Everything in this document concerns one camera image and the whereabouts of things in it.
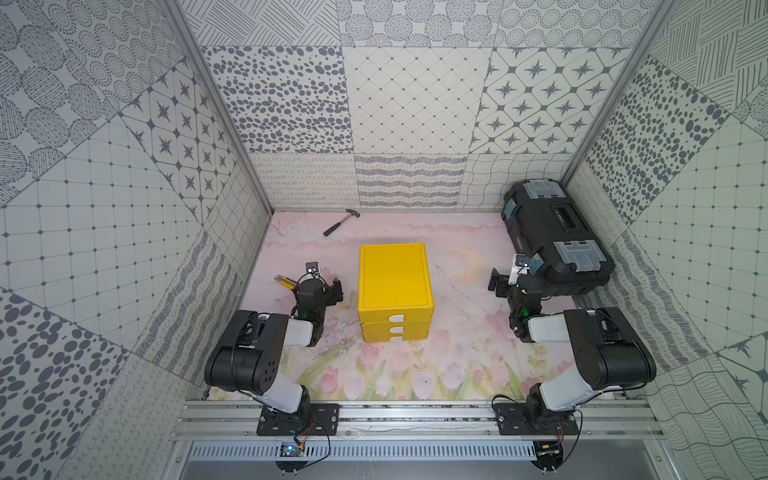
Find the white slotted cable duct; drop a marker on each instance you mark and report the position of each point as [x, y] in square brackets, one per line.
[276, 450]

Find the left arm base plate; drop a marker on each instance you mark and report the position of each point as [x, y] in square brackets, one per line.
[316, 419]

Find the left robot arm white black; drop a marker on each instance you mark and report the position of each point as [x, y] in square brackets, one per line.
[247, 356]

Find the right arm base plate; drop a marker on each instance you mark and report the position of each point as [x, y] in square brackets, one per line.
[516, 419]

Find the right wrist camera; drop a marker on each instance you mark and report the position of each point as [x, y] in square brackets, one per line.
[524, 265]

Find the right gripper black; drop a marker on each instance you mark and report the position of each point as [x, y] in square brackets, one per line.
[503, 284]

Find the yellow black utility knife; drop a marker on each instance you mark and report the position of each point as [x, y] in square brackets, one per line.
[286, 282]

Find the yellow plastic drawer cabinet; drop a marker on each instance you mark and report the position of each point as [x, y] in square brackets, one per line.
[395, 299]

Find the hammer with black handle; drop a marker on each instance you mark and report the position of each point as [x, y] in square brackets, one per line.
[350, 213]

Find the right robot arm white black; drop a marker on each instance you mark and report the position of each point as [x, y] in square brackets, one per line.
[609, 356]

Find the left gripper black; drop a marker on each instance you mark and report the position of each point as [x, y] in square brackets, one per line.
[309, 285]

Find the black plastic toolbox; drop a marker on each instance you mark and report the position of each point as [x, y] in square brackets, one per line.
[545, 225]

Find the aluminium frame rail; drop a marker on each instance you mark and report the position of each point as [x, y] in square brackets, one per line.
[440, 420]

